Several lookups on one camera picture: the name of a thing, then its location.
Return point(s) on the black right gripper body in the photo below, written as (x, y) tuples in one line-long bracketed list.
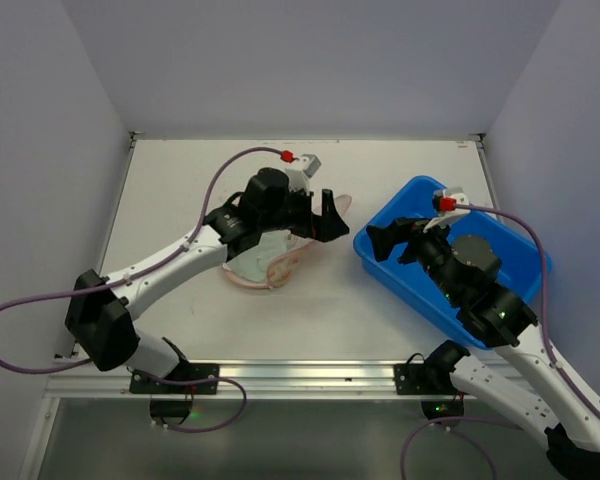
[(410, 240)]

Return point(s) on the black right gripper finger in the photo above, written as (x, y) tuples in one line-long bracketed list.
[(404, 224), (384, 239)]

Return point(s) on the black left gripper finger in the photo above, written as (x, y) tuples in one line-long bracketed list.
[(329, 224), (307, 229)]

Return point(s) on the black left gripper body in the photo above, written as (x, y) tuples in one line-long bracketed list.
[(309, 214)]

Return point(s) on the floral mesh laundry bag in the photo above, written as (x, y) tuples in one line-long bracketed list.
[(282, 269)]

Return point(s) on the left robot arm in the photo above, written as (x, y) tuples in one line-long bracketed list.
[(103, 309)]

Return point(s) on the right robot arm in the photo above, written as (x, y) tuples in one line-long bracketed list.
[(558, 408)]

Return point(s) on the white mint bra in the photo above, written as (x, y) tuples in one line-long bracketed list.
[(250, 269)]

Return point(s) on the blue plastic bin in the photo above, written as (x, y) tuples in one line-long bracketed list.
[(520, 270)]

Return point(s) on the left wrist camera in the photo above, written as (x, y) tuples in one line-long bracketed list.
[(299, 169)]

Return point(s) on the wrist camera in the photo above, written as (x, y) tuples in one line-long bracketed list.
[(299, 169), (450, 204)]

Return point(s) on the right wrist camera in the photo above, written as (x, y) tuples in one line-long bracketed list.
[(450, 204)]

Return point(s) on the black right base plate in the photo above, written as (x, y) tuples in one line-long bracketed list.
[(409, 377)]

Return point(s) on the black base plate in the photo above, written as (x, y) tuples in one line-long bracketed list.
[(409, 377), (141, 384)]

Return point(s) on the aluminium front rail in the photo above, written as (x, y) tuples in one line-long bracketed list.
[(262, 380)]

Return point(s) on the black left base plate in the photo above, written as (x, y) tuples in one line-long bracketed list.
[(141, 384)]

